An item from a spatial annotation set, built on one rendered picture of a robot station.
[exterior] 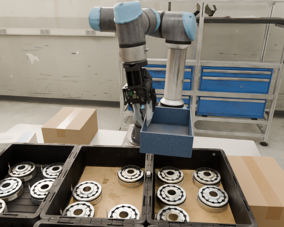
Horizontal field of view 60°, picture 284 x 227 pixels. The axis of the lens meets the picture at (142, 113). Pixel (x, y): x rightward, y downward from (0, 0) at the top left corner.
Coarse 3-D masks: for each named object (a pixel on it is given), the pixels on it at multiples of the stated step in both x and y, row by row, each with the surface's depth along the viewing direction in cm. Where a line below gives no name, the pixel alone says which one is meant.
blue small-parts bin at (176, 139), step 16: (160, 112) 88; (176, 112) 87; (144, 128) 77; (160, 128) 86; (176, 128) 86; (192, 128) 72; (144, 144) 71; (160, 144) 70; (176, 144) 70; (192, 144) 69
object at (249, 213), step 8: (224, 152) 99; (152, 160) 93; (224, 160) 94; (152, 168) 89; (152, 176) 85; (232, 176) 85; (152, 184) 81; (240, 192) 77; (248, 208) 71; (248, 216) 69; (152, 224) 66; (160, 224) 66; (168, 224) 66; (176, 224) 66; (184, 224) 66; (192, 224) 66; (200, 224) 66; (208, 224) 66; (216, 224) 66; (224, 224) 66; (232, 224) 66; (240, 224) 66; (256, 224) 66
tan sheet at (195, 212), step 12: (156, 180) 98; (192, 180) 98; (156, 192) 92; (192, 192) 92; (156, 204) 86; (192, 204) 86; (228, 204) 86; (192, 216) 81; (204, 216) 81; (216, 216) 81; (228, 216) 81
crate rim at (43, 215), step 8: (72, 160) 93; (64, 176) 85; (144, 176) 85; (144, 184) 81; (56, 192) 77; (144, 192) 77; (48, 200) 74; (144, 200) 76; (48, 208) 72; (144, 208) 71; (40, 216) 69; (48, 216) 69; (56, 216) 69; (64, 216) 69; (72, 216) 69; (144, 216) 69; (144, 224) 68
